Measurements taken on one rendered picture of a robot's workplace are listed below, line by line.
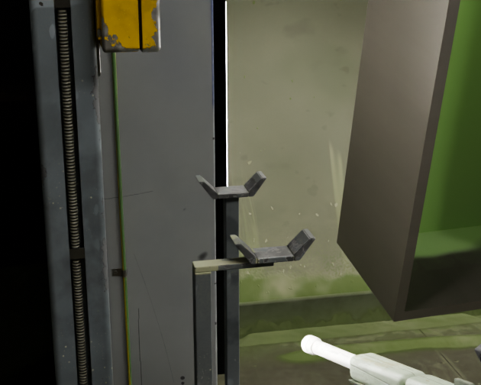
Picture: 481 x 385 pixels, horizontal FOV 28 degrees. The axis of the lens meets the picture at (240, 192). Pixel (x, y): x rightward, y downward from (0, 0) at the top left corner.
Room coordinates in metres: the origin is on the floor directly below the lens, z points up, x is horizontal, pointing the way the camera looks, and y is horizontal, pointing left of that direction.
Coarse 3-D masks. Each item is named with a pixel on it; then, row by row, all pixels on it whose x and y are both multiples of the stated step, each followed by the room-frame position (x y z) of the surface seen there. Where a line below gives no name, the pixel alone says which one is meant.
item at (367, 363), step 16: (320, 352) 1.45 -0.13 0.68; (336, 352) 1.41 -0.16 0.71; (352, 368) 1.33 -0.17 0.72; (368, 368) 1.29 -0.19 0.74; (384, 368) 1.26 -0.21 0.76; (400, 368) 1.25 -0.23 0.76; (368, 384) 1.29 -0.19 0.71; (384, 384) 1.25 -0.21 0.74; (400, 384) 1.21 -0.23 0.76; (416, 384) 1.18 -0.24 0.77; (432, 384) 1.17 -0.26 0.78; (448, 384) 1.16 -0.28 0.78; (464, 384) 1.12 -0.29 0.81
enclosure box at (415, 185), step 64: (384, 0) 2.14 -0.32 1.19; (448, 0) 1.88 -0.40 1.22; (384, 64) 2.13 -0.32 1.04; (448, 64) 1.91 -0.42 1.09; (384, 128) 2.11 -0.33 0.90; (448, 128) 2.37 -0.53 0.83; (384, 192) 2.10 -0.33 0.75; (448, 192) 2.42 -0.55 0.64; (384, 256) 2.08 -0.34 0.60; (448, 256) 2.31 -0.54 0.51
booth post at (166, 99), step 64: (192, 0) 1.42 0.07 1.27; (128, 64) 1.40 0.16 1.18; (192, 64) 1.42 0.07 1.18; (128, 128) 1.40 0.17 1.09; (192, 128) 1.42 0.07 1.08; (128, 192) 1.40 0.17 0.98; (192, 192) 1.42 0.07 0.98; (128, 256) 1.40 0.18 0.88; (192, 256) 1.42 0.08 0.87; (192, 320) 1.42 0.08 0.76; (192, 384) 1.42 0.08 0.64
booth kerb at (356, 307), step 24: (240, 312) 2.75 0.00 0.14; (264, 312) 2.77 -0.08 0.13; (288, 312) 2.78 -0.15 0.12; (312, 312) 2.80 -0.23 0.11; (336, 312) 2.82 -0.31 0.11; (360, 312) 2.83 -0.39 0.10; (384, 312) 2.85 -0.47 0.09; (456, 312) 2.90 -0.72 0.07; (480, 312) 2.92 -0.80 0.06; (240, 336) 2.75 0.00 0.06
